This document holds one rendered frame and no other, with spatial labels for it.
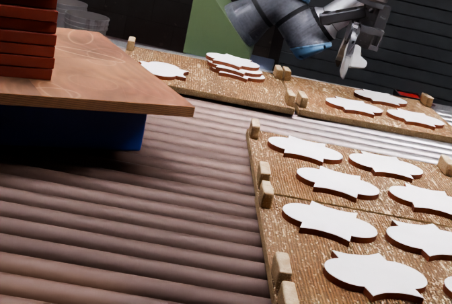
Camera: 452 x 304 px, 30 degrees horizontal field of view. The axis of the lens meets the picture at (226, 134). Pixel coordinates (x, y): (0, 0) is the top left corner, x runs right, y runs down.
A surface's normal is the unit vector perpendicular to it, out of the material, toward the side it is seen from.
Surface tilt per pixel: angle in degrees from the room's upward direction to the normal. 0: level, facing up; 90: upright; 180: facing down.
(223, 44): 90
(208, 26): 90
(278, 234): 0
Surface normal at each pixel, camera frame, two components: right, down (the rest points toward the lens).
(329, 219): 0.20, -0.94
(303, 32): -0.25, 0.11
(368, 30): -0.04, 0.29
